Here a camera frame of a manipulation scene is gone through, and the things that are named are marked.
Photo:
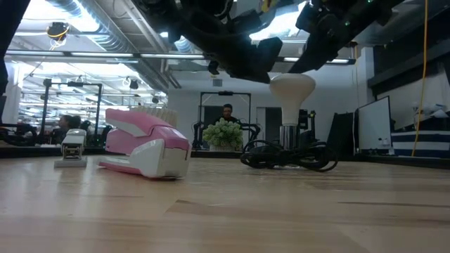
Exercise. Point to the black folding panel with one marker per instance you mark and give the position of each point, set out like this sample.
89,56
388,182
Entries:
341,133

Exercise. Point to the ceiling light bar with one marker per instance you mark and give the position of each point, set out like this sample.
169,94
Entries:
105,54

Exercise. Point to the whiteboard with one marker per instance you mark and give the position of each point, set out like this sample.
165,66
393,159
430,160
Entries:
374,126

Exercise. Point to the chrome lamp socket base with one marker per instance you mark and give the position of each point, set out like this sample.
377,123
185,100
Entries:
289,137

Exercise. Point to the pink white stapler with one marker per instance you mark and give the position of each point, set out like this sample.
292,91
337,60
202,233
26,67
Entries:
147,147

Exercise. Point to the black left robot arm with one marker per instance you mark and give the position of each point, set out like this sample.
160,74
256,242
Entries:
197,21

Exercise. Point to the person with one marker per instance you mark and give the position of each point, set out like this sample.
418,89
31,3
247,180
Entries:
67,124
228,112

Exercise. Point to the grey stapler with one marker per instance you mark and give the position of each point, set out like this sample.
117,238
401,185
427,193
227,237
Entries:
72,147

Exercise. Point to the navy white striped box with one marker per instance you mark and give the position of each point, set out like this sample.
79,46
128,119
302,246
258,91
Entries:
422,144

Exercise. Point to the green potted succulent plant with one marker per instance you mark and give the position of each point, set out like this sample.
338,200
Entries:
223,135

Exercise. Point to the ceiling air duct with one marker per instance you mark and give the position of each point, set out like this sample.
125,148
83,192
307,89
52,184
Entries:
105,38

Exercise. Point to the white ribbed pen holder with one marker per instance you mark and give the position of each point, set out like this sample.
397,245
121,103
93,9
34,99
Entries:
158,113

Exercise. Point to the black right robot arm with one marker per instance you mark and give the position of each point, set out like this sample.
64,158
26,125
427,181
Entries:
369,10

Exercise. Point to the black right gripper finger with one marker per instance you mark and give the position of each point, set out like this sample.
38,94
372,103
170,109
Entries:
316,61

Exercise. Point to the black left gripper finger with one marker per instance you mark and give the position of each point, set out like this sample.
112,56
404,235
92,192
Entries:
265,56
237,66

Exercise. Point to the black aluminium table frame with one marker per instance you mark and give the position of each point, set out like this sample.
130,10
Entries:
28,152

